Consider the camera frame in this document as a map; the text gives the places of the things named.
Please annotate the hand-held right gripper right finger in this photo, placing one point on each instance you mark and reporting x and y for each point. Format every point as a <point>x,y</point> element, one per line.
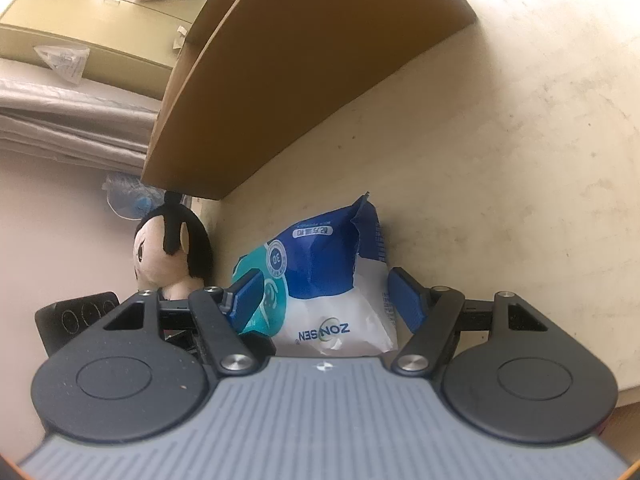
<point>407,300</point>

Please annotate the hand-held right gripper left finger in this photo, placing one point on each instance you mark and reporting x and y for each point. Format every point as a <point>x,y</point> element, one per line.
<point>247,295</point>

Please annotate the blue and white wipes packet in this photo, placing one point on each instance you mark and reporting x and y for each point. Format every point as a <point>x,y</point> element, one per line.
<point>320,270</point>

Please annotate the brown cardboard box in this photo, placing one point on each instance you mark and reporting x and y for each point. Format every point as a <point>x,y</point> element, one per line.
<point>300,85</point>

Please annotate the black-haired plush doll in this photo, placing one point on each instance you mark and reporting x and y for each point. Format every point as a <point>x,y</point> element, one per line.
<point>165,260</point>

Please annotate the clear bag with blue print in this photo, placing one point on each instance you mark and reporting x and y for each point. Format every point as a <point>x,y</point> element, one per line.
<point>130,197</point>

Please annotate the grey folded cloth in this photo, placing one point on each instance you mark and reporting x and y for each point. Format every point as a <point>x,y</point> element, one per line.
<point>65,115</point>

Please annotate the clear plastic bag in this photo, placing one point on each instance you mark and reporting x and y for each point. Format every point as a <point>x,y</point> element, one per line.
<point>62,60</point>

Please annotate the yellow drawer cabinet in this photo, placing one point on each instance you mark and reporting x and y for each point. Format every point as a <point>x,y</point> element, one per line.
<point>100,20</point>

